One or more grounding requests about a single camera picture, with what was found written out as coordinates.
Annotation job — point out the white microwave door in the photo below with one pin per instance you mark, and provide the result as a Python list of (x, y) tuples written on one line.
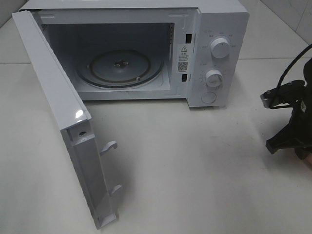
[(73, 119)]

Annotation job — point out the round white door button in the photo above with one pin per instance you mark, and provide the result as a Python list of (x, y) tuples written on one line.
[(209, 97)]

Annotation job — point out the white microwave oven body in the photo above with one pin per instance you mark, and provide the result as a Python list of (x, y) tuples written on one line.
[(179, 31)]

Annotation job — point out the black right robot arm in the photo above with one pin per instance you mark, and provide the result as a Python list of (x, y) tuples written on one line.
[(308, 70)]

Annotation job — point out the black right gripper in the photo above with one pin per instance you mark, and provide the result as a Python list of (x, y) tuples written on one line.
[(297, 134)]

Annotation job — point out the lower white timer knob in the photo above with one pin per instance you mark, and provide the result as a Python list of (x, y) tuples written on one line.
[(213, 78)]

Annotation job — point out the upper white power knob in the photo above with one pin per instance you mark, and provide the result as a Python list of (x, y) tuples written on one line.
[(220, 47)]

